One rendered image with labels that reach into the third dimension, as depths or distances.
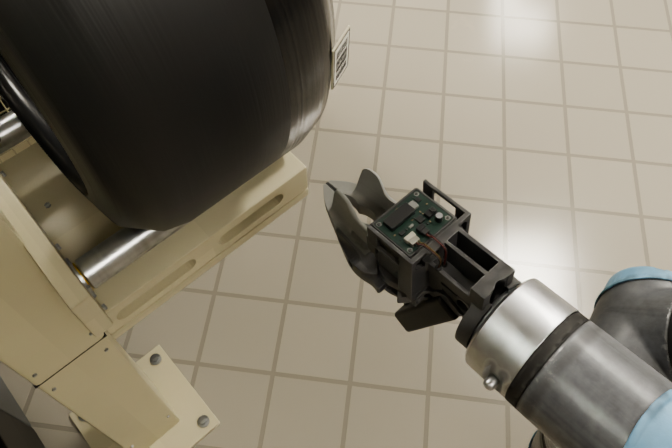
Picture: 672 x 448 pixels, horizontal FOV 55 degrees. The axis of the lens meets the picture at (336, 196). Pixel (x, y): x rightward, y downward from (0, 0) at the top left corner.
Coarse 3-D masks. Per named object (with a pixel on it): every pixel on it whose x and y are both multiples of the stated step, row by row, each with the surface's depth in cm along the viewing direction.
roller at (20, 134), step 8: (8, 112) 95; (0, 120) 93; (8, 120) 93; (16, 120) 94; (0, 128) 93; (8, 128) 93; (16, 128) 94; (24, 128) 94; (0, 136) 93; (8, 136) 93; (16, 136) 94; (24, 136) 95; (0, 144) 93; (8, 144) 94; (16, 144) 95; (0, 152) 94
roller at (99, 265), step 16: (112, 240) 83; (128, 240) 83; (144, 240) 84; (160, 240) 86; (96, 256) 82; (112, 256) 82; (128, 256) 83; (80, 272) 82; (96, 272) 81; (112, 272) 83
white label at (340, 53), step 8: (344, 32) 66; (344, 40) 66; (336, 48) 65; (344, 48) 67; (336, 56) 66; (344, 56) 69; (336, 64) 67; (344, 64) 70; (336, 72) 68; (336, 80) 69
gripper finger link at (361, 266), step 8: (336, 232) 61; (344, 240) 61; (344, 248) 60; (352, 248) 60; (352, 256) 59; (360, 256) 59; (368, 256) 59; (352, 264) 59; (360, 264) 58; (368, 264) 58; (376, 264) 58; (360, 272) 58; (368, 272) 58; (376, 272) 58; (368, 280) 58; (376, 280) 58; (376, 288) 58; (384, 288) 58
